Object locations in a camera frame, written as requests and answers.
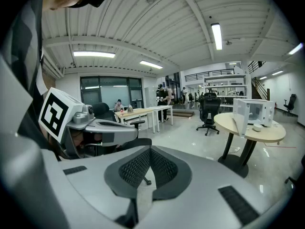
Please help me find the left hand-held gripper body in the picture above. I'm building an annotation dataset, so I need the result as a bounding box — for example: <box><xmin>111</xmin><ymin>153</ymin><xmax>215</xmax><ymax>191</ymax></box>
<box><xmin>38</xmin><ymin>87</ymin><xmax>96</xmax><ymax>160</ymax></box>

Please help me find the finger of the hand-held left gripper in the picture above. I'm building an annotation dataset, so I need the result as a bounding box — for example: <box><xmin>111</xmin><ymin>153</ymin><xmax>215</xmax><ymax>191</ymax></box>
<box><xmin>83</xmin><ymin>119</ymin><xmax>139</xmax><ymax>147</ymax></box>

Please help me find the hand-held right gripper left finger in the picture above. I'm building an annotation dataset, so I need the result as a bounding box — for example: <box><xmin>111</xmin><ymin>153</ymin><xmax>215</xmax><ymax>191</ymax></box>
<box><xmin>0</xmin><ymin>133</ymin><xmax>151</xmax><ymax>229</ymax></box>

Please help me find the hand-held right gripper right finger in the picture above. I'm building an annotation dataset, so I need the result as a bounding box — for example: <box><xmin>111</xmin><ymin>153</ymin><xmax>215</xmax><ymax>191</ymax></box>
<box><xmin>137</xmin><ymin>146</ymin><xmax>286</xmax><ymax>229</ymax></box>

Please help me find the white microwave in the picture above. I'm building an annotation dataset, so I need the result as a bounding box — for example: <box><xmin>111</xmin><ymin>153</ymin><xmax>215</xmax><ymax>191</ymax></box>
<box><xmin>232</xmin><ymin>98</ymin><xmax>275</xmax><ymax>138</ymax></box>

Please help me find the person's left hand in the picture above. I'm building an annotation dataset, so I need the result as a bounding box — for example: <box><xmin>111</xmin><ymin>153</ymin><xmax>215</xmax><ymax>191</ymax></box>
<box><xmin>71</xmin><ymin>132</ymin><xmax>103</xmax><ymax>158</ymax></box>

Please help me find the long wooden desk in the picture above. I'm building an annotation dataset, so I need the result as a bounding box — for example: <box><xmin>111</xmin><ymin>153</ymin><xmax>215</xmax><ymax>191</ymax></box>
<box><xmin>114</xmin><ymin>108</ymin><xmax>155</xmax><ymax>134</ymax></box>

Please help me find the dark framed window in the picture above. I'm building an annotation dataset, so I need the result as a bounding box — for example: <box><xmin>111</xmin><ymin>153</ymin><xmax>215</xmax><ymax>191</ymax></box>
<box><xmin>80</xmin><ymin>76</ymin><xmax>144</xmax><ymax>109</ymax></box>

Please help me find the white rectangular table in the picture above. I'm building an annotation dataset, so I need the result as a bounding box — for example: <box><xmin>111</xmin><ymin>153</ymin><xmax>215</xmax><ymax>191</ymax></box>
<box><xmin>149</xmin><ymin>105</ymin><xmax>174</xmax><ymax>133</ymax></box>

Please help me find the wooden platform step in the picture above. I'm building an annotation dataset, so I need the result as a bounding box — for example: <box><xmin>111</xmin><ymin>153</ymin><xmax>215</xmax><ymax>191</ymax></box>
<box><xmin>171</xmin><ymin>108</ymin><xmax>195</xmax><ymax>118</ymax></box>

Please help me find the black mesh office chair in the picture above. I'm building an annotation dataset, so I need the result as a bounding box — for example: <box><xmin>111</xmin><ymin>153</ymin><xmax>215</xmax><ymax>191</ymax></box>
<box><xmin>196</xmin><ymin>92</ymin><xmax>221</xmax><ymax>136</ymax></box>

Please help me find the round wooden table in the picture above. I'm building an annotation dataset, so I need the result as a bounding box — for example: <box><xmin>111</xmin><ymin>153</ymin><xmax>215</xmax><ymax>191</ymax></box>
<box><xmin>213</xmin><ymin>112</ymin><xmax>286</xmax><ymax>179</ymax></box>

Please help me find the person's black printed shirt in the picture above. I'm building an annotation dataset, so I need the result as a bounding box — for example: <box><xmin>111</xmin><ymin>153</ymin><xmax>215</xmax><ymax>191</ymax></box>
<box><xmin>0</xmin><ymin>0</ymin><xmax>58</xmax><ymax>162</ymax></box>

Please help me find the white storage shelf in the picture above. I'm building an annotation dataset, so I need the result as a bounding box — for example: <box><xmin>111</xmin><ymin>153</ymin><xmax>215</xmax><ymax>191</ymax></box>
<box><xmin>203</xmin><ymin>74</ymin><xmax>251</xmax><ymax>109</ymax></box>

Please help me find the black mezzanine railing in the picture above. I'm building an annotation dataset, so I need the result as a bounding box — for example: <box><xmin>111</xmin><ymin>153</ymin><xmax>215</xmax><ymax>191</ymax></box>
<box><xmin>184</xmin><ymin>69</ymin><xmax>235</xmax><ymax>82</ymax></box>

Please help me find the staircase with railing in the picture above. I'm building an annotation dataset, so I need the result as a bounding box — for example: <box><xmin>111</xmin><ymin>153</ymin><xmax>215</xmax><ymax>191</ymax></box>
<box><xmin>247</xmin><ymin>61</ymin><xmax>270</xmax><ymax>100</ymax></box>

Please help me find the white floor cable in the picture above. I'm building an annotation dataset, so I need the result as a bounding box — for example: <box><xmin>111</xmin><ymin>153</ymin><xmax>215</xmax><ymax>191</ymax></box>
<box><xmin>225</xmin><ymin>137</ymin><xmax>242</xmax><ymax>153</ymax></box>

